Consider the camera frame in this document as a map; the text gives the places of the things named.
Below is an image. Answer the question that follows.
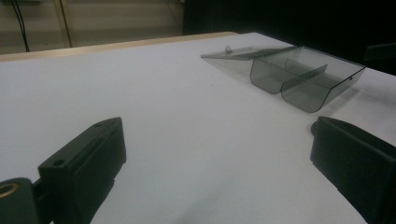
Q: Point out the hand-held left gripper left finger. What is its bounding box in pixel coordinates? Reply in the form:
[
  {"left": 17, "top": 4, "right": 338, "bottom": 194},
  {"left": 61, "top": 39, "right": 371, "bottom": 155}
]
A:
[{"left": 37, "top": 117, "right": 128, "bottom": 224}]

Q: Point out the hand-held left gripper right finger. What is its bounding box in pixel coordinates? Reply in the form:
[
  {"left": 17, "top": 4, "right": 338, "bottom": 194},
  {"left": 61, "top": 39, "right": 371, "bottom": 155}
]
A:
[{"left": 309, "top": 116, "right": 396, "bottom": 224}]

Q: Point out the smoky transparent plastic box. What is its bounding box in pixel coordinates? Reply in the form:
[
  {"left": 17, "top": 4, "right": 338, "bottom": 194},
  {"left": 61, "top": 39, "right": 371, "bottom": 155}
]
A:
[{"left": 249, "top": 46, "right": 367, "bottom": 114}]

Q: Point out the smoky transparent box lid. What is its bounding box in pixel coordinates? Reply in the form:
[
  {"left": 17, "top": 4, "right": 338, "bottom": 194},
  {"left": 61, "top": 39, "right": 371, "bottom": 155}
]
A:
[{"left": 200, "top": 45, "right": 298, "bottom": 62}]

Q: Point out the thin dark cable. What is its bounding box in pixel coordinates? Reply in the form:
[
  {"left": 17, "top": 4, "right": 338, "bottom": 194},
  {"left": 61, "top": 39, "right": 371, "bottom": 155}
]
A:
[{"left": 59, "top": 0, "right": 74, "bottom": 49}]

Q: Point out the black cable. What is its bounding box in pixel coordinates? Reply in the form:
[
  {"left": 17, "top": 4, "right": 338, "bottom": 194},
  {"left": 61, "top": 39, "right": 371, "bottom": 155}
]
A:
[{"left": 9, "top": 0, "right": 31, "bottom": 53}]

